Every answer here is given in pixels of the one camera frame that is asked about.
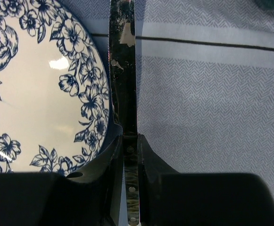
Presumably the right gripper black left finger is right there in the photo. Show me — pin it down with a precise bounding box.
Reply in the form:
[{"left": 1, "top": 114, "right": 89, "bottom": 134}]
[{"left": 0, "top": 136, "right": 123, "bottom": 226}]

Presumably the blue floral white plate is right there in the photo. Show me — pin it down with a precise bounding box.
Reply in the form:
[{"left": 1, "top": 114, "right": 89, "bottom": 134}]
[{"left": 0, "top": 0, "right": 109, "bottom": 176}]

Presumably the dark green white mug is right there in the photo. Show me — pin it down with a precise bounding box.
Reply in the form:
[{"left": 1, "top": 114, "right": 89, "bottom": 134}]
[{"left": 255, "top": 0, "right": 274, "bottom": 10}]

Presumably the silver knife black handle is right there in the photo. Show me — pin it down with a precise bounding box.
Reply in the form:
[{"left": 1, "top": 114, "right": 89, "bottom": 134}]
[{"left": 108, "top": 0, "right": 140, "bottom": 226}]

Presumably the blue beige checked cloth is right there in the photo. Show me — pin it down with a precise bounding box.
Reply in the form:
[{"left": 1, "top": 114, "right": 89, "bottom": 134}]
[{"left": 56, "top": 0, "right": 274, "bottom": 226}]

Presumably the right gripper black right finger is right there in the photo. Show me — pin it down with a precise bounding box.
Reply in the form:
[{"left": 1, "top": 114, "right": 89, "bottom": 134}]
[{"left": 137, "top": 135, "right": 274, "bottom": 226}]

